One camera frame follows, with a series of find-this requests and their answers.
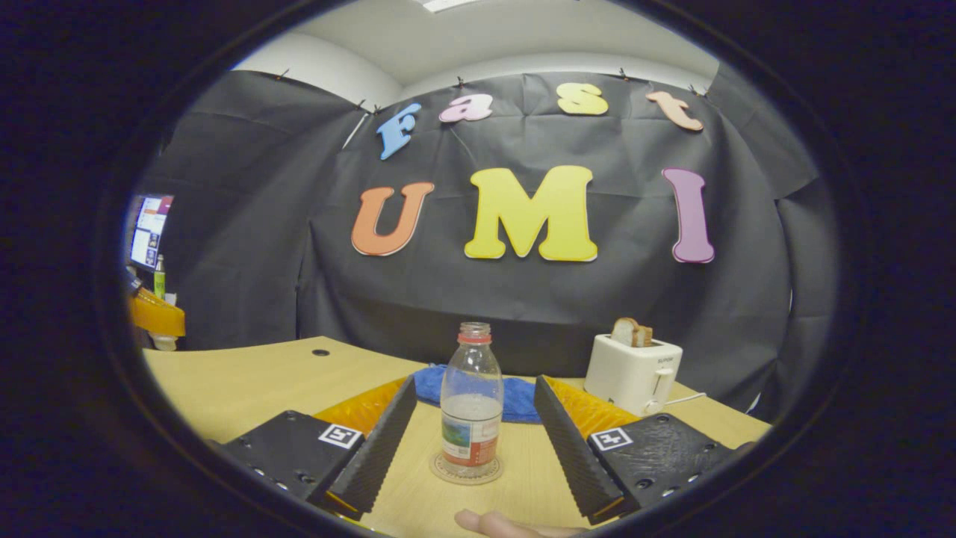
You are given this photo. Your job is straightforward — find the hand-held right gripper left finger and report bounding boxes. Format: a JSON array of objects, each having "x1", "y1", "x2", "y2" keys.
[{"x1": 218, "y1": 376, "x2": 418, "y2": 522}]

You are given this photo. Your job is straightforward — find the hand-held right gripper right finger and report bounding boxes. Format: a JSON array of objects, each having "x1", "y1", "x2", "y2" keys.
[{"x1": 533, "y1": 376, "x2": 736, "y2": 525}]

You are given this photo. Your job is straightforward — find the round beige coaster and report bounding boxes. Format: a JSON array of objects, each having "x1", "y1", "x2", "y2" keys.
[{"x1": 429, "y1": 448, "x2": 504, "y2": 486}]

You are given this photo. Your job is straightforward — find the clear plastic water bottle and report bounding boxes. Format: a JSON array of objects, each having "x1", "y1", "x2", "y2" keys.
[{"x1": 440, "y1": 322, "x2": 505, "y2": 469}]

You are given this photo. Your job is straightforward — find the blue towel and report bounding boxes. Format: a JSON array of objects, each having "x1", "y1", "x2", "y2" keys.
[{"x1": 413, "y1": 364, "x2": 540, "y2": 424}]

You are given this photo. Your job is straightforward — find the computer monitor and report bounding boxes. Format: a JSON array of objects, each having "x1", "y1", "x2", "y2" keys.
[{"x1": 128, "y1": 194, "x2": 174, "y2": 271}]

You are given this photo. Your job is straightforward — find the white toaster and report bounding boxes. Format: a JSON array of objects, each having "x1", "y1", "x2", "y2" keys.
[{"x1": 584, "y1": 334, "x2": 683, "y2": 416}]

